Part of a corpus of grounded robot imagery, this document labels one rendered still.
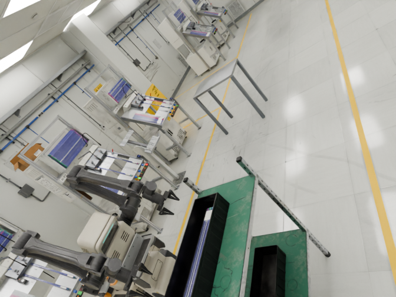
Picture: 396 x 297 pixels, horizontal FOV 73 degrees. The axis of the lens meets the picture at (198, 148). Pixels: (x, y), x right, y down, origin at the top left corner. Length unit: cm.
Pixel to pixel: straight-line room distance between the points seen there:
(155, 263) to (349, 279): 125
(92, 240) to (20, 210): 355
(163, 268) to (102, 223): 53
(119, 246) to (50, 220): 355
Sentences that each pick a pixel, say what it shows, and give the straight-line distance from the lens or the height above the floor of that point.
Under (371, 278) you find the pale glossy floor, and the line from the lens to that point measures 211.
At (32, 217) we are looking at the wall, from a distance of 513.
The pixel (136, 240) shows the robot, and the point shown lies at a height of 108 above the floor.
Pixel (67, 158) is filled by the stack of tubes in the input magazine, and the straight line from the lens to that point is 384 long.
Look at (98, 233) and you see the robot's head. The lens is 162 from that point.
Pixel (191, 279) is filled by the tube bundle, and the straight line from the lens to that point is 138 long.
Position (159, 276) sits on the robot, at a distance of 191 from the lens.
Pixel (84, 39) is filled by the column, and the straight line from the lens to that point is 666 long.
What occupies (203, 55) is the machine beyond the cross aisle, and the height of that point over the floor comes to 44.
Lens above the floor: 188
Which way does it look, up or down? 24 degrees down
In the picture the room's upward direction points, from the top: 45 degrees counter-clockwise
